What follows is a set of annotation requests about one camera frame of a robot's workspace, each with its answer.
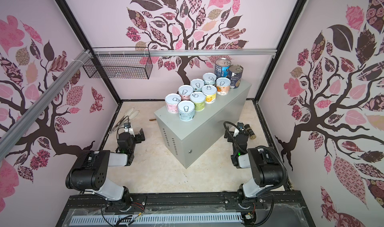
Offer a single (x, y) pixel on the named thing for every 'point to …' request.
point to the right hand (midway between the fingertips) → (236, 126)
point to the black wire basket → (120, 63)
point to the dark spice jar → (252, 134)
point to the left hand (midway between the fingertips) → (135, 131)
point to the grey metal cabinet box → (187, 141)
